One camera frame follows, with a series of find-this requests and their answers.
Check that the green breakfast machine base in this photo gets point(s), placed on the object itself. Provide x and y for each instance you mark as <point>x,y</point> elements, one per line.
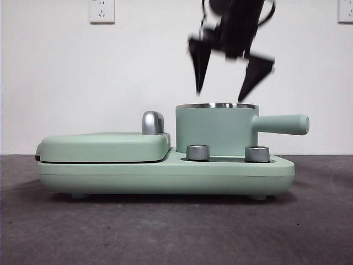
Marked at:
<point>138,176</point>

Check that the white wall socket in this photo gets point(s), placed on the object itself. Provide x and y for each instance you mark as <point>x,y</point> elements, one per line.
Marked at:
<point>101,12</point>
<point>346,12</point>

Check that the silver control knob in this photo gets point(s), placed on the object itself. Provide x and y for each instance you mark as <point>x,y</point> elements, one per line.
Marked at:
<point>198,152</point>
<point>257,154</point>

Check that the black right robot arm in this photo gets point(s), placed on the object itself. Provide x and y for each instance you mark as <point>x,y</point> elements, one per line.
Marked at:
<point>237,25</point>

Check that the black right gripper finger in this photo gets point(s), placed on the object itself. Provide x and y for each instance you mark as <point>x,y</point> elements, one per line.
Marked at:
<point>253,74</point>
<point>200,60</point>

